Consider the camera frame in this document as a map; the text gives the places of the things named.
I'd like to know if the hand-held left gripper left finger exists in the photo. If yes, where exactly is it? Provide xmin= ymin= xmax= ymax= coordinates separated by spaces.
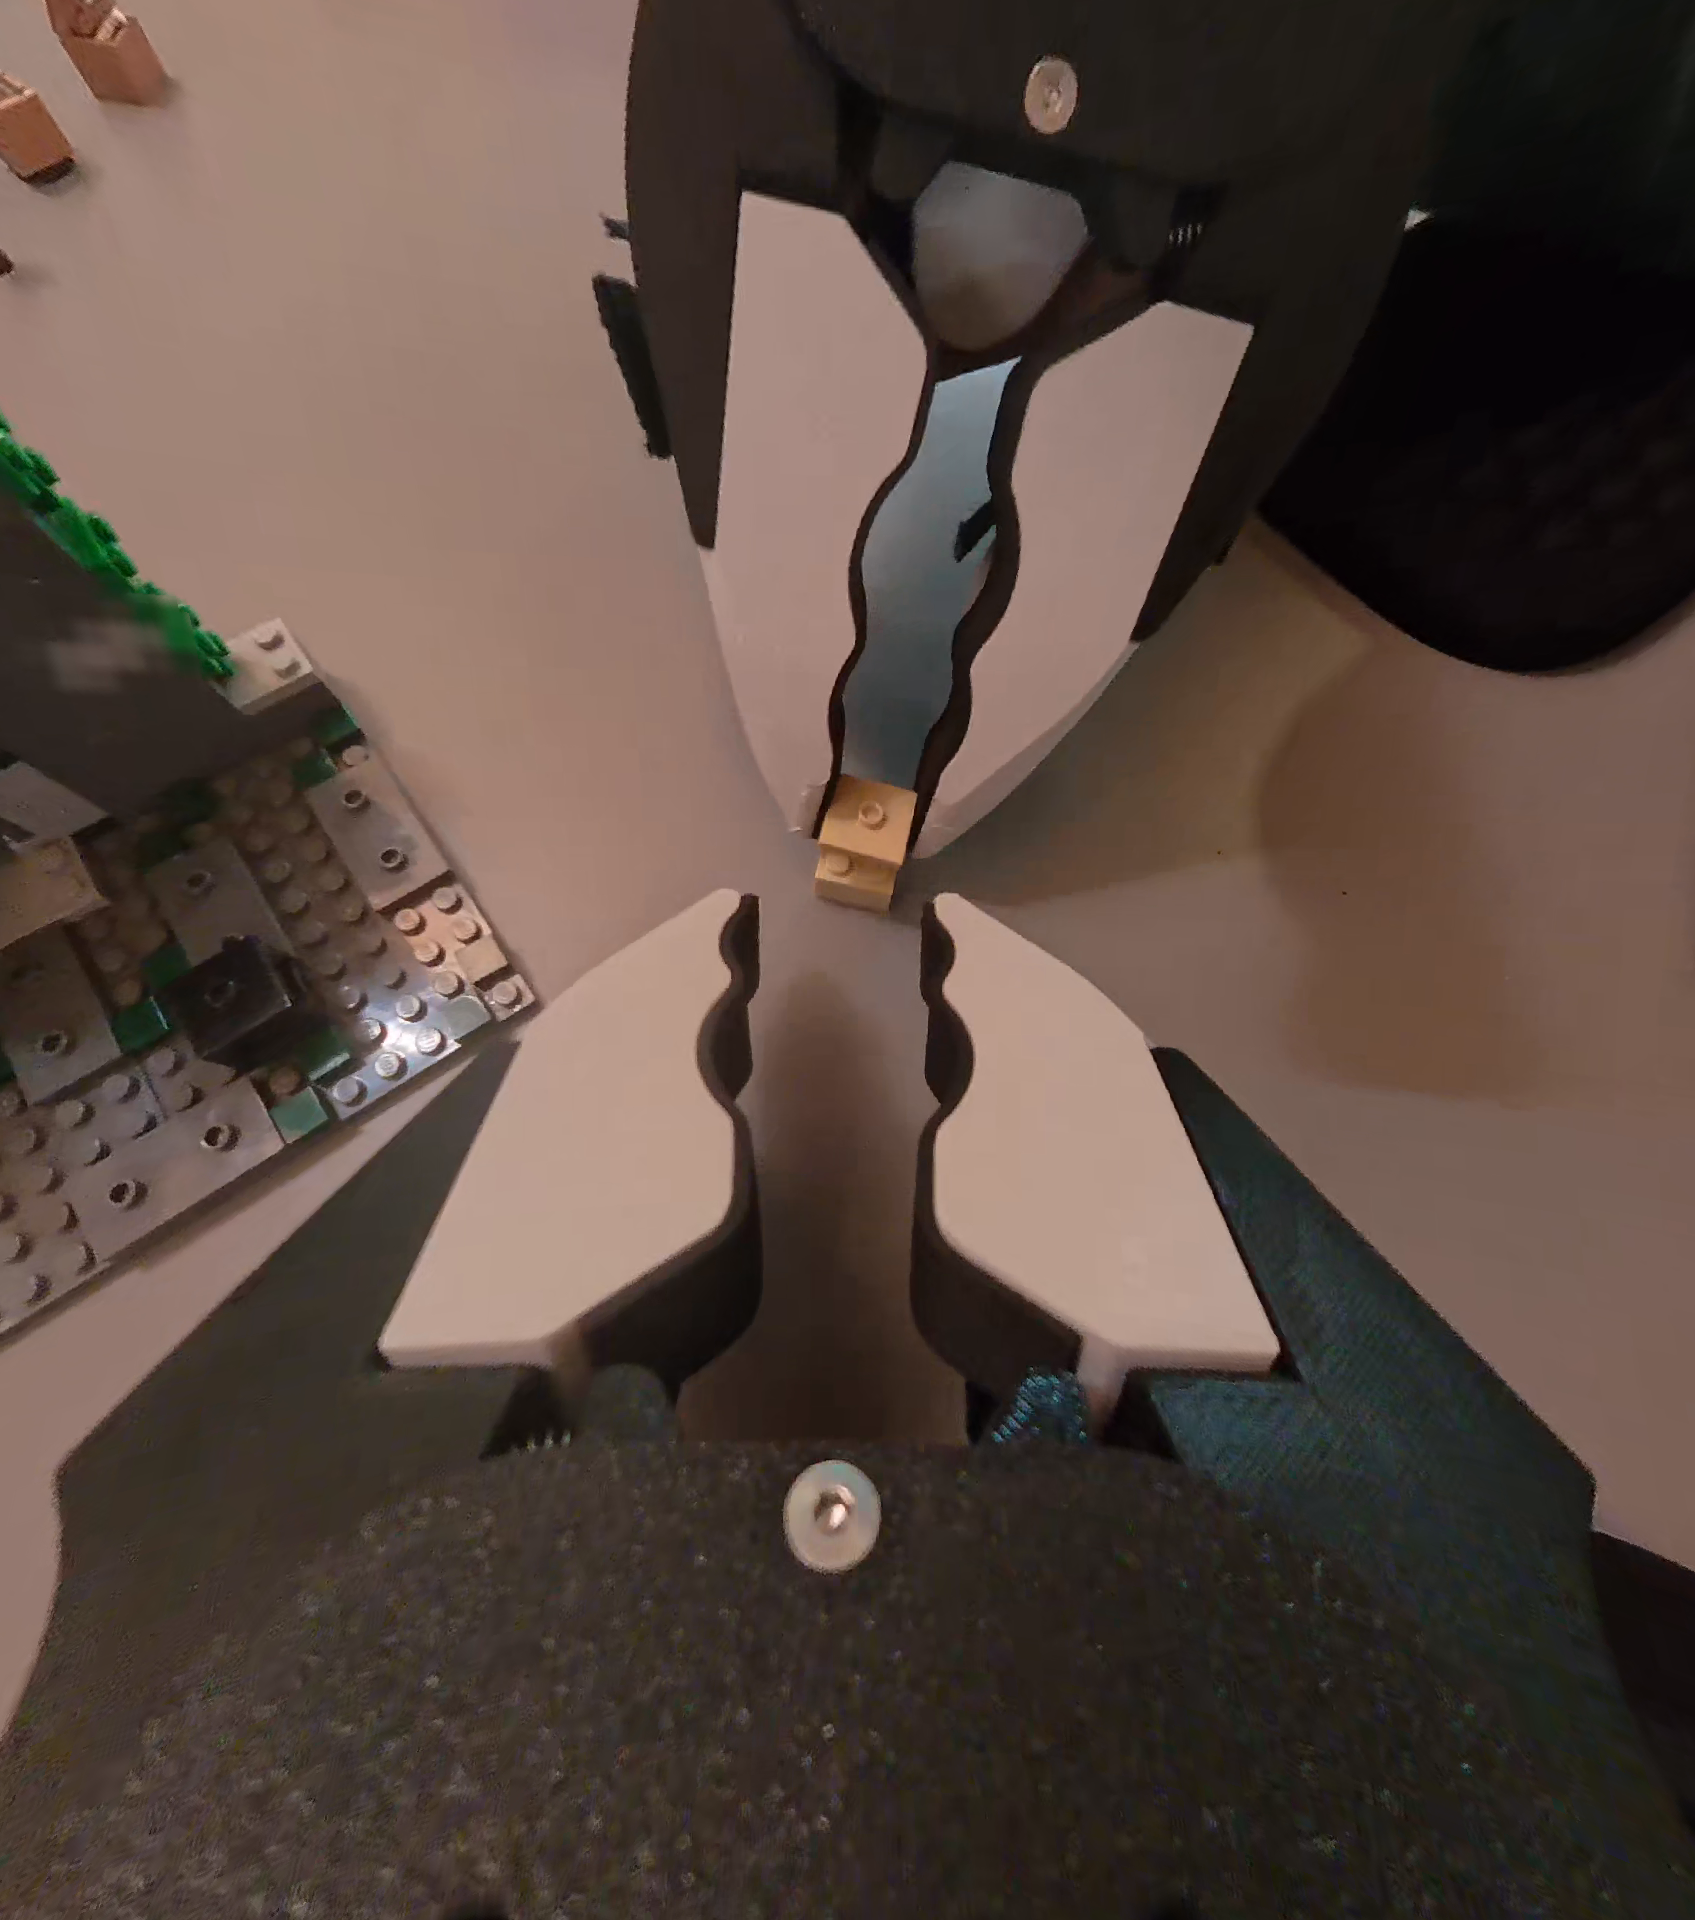
xmin=376 ymin=886 xmax=766 ymax=1391

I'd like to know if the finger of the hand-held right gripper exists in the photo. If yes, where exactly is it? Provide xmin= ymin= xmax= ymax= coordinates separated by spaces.
xmin=916 ymin=297 xmax=1257 ymax=861
xmin=694 ymin=187 xmax=942 ymax=837

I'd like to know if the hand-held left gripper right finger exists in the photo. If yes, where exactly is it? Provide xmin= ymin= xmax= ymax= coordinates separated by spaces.
xmin=912 ymin=895 xmax=1283 ymax=1378

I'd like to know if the small tan toy brick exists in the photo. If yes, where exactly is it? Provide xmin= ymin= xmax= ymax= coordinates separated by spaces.
xmin=812 ymin=774 xmax=926 ymax=912

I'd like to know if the grey toy brick castle model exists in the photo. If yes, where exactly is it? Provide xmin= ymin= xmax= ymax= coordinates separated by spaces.
xmin=0 ymin=367 xmax=544 ymax=1416

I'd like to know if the black office chair seat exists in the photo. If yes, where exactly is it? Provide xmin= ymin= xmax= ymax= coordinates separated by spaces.
xmin=1255 ymin=211 xmax=1695 ymax=678

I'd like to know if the tall brown toy brick piece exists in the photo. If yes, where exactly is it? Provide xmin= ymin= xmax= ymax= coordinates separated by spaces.
xmin=44 ymin=0 xmax=172 ymax=109

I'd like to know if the short brown toy brick piece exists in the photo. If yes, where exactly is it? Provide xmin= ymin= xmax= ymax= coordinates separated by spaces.
xmin=0 ymin=69 xmax=78 ymax=187

